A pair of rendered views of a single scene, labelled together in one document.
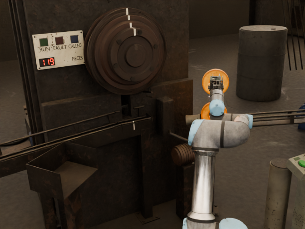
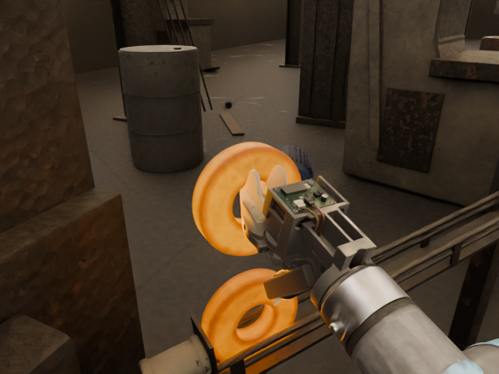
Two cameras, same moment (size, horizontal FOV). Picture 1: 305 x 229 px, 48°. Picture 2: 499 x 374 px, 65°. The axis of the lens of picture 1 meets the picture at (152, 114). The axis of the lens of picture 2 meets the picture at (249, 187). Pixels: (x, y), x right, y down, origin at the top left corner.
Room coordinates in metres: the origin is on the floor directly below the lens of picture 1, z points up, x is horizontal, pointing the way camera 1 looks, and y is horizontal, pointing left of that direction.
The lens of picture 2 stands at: (1.60, -0.09, 1.14)
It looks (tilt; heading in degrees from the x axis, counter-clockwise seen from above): 25 degrees down; 322
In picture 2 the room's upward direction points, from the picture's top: straight up
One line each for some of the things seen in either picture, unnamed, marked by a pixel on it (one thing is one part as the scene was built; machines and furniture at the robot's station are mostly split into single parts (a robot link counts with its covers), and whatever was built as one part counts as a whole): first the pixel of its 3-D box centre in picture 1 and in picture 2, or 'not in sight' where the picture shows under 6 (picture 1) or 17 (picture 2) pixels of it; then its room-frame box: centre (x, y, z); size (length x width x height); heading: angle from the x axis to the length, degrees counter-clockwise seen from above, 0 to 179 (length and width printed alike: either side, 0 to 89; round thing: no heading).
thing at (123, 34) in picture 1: (134, 55); not in sight; (1.82, 0.08, 1.11); 0.28 x 0.06 x 0.28; 116
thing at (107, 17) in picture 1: (127, 52); not in sight; (1.90, 0.13, 1.11); 0.47 x 0.06 x 0.47; 116
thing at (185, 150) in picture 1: (189, 180); not in sight; (1.93, -0.23, 0.27); 0.22 x 0.13 x 0.53; 116
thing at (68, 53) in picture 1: (60, 49); not in sight; (1.85, 0.48, 1.15); 0.26 x 0.02 x 0.18; 116
